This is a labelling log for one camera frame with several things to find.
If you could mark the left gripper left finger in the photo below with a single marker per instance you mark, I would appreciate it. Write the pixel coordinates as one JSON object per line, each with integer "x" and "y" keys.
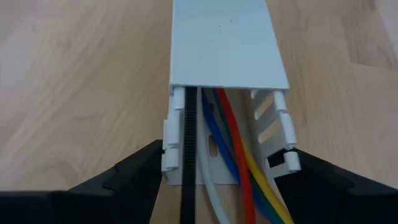
{"x": 124, "y": 193}

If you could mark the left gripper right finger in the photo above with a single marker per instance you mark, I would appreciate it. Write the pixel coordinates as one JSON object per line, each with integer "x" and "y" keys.
{"x": 335, "y": 196}

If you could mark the white duct cover strip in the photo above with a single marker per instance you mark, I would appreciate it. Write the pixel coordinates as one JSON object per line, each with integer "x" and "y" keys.
{"x": 224, "y": 46}

